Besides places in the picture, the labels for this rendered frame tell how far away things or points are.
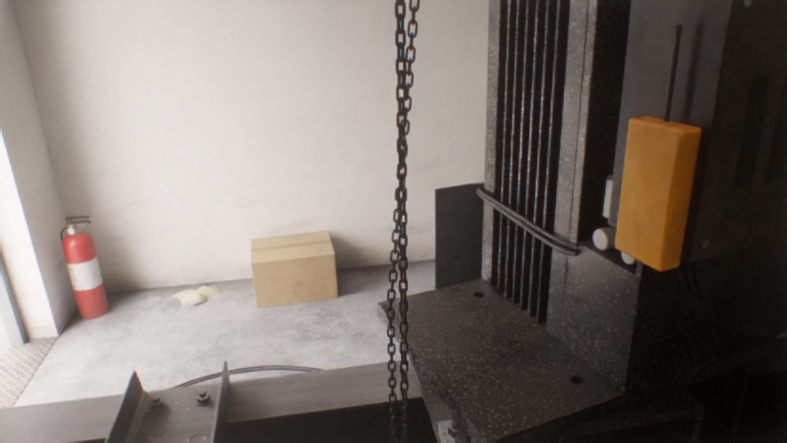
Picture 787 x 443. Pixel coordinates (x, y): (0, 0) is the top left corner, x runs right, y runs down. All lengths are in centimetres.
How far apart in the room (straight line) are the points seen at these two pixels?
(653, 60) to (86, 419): 126
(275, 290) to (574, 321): 217
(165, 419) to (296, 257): 172
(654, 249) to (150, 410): 107
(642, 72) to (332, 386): 95
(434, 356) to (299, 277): 202
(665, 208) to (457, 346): 50
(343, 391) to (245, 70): 204
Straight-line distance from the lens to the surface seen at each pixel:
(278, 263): 295
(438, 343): 105
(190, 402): 138
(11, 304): 316
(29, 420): 150
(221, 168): 317
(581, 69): 92
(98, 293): 325
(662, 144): 67
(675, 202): 67
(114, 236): 340
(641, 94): 73
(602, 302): 95
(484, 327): 110
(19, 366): 308
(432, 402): 128
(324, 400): 132
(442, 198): 134
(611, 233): 94
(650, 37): 72
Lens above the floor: 148
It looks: 22 degrees down
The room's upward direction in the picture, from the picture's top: 2 degrees counter-clockwise
